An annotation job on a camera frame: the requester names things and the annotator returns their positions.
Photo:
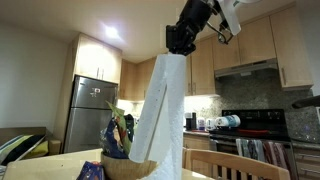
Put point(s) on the dark striped dish towel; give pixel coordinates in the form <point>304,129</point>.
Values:
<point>256,149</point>

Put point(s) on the white blue paper towel pack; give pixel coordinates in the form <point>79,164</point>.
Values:
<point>228,120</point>

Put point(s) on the small blue snack bag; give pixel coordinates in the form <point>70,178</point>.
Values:
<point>91,171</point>

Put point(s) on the wooden base kitchen cabinets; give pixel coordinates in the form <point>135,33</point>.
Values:
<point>196,141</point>

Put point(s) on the striped pillow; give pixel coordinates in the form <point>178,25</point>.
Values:
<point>16,146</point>

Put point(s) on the single-door wooden wall cabinet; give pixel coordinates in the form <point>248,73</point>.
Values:
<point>291,50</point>

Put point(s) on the stainless steel refrigerator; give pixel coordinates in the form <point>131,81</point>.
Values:
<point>90,116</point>

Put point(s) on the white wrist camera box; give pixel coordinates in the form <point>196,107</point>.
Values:
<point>230,16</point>

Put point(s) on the black kitchen stove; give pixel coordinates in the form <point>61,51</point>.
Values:
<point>260,120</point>

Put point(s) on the round ceiling light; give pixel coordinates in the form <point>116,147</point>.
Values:
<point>111,32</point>

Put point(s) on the grey dish towel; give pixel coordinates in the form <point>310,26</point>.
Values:
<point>241,146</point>

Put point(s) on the white jar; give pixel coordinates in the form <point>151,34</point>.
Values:
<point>201,124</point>

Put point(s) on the black mount bar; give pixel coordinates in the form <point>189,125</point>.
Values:
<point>306,101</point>

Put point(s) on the red striped dish towel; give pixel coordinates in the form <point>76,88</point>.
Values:
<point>276,153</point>

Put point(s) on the dark snack bag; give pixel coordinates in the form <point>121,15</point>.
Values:
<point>129,126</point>

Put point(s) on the wooden drawer cabinet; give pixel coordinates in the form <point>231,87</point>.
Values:
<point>306,163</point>

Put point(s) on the wooden wall cabinet row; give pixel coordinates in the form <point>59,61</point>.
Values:
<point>203,66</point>

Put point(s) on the brown sofa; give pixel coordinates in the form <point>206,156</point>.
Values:
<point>20,130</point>

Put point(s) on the wooden bowl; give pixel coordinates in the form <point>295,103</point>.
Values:
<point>123,170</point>

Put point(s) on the black coffee maker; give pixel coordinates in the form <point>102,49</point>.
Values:
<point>190,120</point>

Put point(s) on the wooden chair back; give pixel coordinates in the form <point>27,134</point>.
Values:
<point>240,165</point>

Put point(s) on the pale double-door wooden cabinet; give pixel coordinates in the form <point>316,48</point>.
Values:
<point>93,60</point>

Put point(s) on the yellow pillow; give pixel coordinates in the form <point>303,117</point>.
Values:
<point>38,150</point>

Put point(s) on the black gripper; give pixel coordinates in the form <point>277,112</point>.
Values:
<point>196,15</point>

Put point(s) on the large blue snack bag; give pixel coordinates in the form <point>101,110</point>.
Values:
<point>111,143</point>

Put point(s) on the white kettle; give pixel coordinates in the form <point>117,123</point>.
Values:
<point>210,124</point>

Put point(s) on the granite countertop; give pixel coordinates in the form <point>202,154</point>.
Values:
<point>198,132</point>

